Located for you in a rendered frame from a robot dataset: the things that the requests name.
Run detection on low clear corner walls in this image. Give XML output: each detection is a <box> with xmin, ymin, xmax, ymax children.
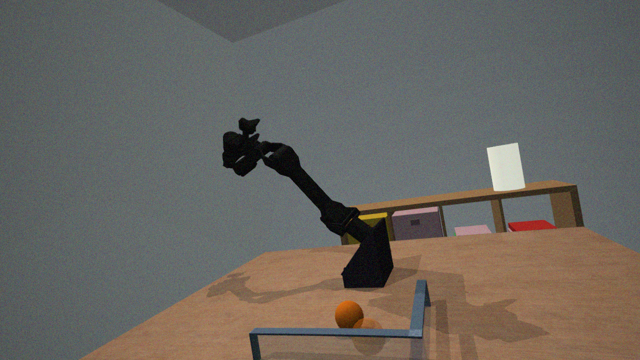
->
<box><xmin>251</xmin><ymin>282</ymin><xmax>431</xmax><ymax>360</ymax></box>

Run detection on translucent orange ball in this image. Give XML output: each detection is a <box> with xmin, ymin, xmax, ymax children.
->
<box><xmin>353</xmin><ymin>318</ymin><xmax>383</xmax><ymax>329</ymax></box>

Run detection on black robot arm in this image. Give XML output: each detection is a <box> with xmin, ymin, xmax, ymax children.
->
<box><xmin>222</xmin><ymin>131</ymin><xmax>374</xmax><ymax>246</ymax></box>

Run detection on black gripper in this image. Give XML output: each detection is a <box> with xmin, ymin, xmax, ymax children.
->
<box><xmin>238</xmin><ymin>117</ymin><xmax>260</xmax><ymax>149</ymax></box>

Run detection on brown ball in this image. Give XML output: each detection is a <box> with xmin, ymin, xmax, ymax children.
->
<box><xmin>335</xmin><ymin>300</ymin><xmax>364</xmax><ymax>328</ymax></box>

